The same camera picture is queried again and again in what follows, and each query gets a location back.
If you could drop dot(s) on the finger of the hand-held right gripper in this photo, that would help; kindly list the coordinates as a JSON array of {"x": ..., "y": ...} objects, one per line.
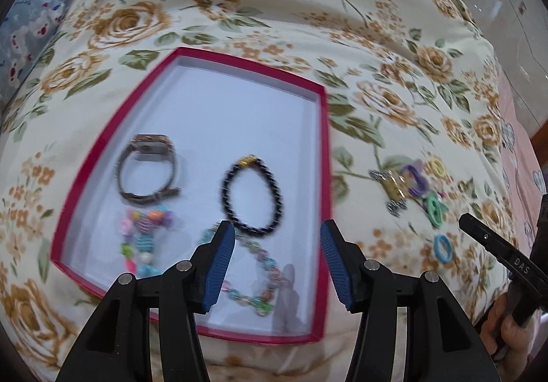
[{"x": 513, "y": 266}]

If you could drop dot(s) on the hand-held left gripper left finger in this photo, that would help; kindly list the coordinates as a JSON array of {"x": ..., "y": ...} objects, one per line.
[{"x": 220, "y": 262}]

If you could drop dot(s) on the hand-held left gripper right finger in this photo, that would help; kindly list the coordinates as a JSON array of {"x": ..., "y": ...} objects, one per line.
[{"x": 336, "y": 266}]

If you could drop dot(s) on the green hair clip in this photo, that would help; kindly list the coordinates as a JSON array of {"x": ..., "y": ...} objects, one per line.
[{"x": 432, "y": 217}]

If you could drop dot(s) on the pink hair clip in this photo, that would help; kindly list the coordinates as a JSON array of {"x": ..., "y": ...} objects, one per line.
[{"x": 439, "y": 194}]

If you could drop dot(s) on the red shallow box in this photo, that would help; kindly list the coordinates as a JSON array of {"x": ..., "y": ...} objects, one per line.
[{"x": 214, "y": 108}]

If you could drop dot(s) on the person's right hand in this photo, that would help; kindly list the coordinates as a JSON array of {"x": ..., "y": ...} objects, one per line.
[{"x": 509, "y": 335}]

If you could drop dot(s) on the pink printed sheet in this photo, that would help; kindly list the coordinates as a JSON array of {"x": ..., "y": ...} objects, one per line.
[{"x": 520, "y": 159}]

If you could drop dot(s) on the metal band wristwatch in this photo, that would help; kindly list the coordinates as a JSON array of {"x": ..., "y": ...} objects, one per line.
[{"x": 147, "y": 141}]

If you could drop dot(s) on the floral cream blanket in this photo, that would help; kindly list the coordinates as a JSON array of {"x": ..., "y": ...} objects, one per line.
[{"x": 385, "y": 44}]

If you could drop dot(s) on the grey bear print pillow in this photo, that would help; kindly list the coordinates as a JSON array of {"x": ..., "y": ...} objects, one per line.
[{"x": 25, "y": 31}]

